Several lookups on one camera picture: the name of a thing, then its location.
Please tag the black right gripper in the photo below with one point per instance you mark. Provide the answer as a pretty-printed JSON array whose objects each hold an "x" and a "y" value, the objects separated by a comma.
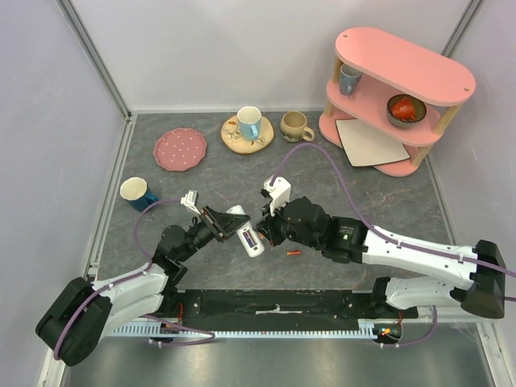
[{"x": 278, "y": 225}]

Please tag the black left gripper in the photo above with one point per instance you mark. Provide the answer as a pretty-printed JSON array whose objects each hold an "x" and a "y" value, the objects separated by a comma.
[{"x": 225, "y": 224}]

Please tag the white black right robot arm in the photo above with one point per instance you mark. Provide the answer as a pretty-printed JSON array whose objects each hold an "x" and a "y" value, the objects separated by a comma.
[{"x": 470, "y": 277}]

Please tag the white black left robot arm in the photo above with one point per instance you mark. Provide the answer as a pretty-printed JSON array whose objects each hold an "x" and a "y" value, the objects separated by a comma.
[{"x": 84, "y": 312}]

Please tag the pink dotted plate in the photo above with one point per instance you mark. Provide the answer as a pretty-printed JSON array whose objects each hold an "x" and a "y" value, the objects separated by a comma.
[{"x": 180, "y": 149}]

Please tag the dark blue mug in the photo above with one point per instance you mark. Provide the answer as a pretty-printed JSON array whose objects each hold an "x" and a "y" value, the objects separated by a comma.
[{"x": 136, "y": 192}]

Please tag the beige ceramic mug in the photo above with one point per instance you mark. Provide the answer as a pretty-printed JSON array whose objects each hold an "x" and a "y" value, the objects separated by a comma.
[{"x": 294, "y": 127}]

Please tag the white square mat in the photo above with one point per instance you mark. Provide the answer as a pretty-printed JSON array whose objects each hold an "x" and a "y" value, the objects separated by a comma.
[{"x": 366, "y": 146}]

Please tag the light blue mug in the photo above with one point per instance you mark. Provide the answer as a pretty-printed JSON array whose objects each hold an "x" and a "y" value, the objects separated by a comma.
[{"x": 249, "y": 121}]

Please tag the grey blue shelf mug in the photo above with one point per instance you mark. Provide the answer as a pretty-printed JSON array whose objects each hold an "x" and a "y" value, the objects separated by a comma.
[{"x": 348, "y": 79}]

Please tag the patterned dark bowl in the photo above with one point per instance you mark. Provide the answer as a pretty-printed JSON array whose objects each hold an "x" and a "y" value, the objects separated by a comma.
[{"x": 420, "y": 110}]

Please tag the red cup in bowl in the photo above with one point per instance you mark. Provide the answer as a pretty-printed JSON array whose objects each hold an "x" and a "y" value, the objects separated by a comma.
[{"x": 403, "y": 109}]

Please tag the pink three-tier shelf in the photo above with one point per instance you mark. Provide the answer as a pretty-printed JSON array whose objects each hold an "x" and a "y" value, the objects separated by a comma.
[{"x": 400, "y": 89}]

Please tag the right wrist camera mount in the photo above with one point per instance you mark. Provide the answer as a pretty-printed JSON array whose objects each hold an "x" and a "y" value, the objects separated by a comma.
[{"x": 277, "y": 191}]

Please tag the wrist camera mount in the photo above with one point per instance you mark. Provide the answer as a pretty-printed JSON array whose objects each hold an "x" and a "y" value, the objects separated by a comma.
[
  {"x": 277, "y": 191},
  {"x": 190, "y": 200}
]

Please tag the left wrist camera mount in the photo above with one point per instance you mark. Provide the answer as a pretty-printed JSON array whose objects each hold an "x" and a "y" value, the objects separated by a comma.
[{"x": 190, "y": 200}]

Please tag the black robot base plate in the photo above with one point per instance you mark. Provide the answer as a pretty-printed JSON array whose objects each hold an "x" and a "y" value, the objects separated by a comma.
[{"x": 276, "y": 310}]

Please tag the white slotted cable duct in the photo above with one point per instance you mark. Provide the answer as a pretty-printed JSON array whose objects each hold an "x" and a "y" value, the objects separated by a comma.
[{"x": 147, "y": 328}]

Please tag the left aluminium frame post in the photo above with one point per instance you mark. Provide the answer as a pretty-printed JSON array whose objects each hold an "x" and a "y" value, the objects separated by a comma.
[{"x": 80, "y": 30}]

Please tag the aluminium frame post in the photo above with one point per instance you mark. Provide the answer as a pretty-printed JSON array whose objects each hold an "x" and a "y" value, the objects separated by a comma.
[
  {"x": 463, "y": 24},
  {"x": 80, "y": 30}
]

